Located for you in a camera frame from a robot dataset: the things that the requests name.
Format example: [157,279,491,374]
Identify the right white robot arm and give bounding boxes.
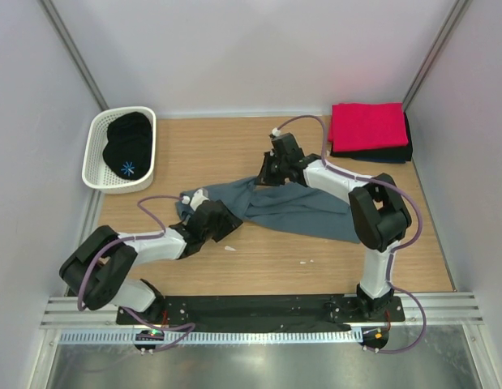
[255,129,412,321]

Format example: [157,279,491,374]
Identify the folded navy t shirt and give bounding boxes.
[352,157,406,165]

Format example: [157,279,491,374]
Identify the folded black t shirt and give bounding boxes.
[329,113,414,162]

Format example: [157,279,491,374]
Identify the white perforated plastic basket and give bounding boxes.
[82,106,157,195]

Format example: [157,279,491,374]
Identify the black t shirt in basket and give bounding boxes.
[102,112,152,181]

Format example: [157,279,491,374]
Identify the white slotted cable duct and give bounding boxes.
[58,327,363,345]

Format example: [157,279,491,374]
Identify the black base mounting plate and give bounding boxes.
[115,293,406,334]

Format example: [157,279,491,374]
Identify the folded red t shirt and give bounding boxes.
[328,102,409,152]

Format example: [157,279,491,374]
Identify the aluminium frame rail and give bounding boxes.
[41,292,483,328]

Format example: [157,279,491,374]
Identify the blue-grey t shirt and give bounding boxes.
[175,176,362,245]

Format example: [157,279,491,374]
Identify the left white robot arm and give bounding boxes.
[59,199,242,324]

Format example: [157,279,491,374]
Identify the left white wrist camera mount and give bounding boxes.
[181,188,209,211]

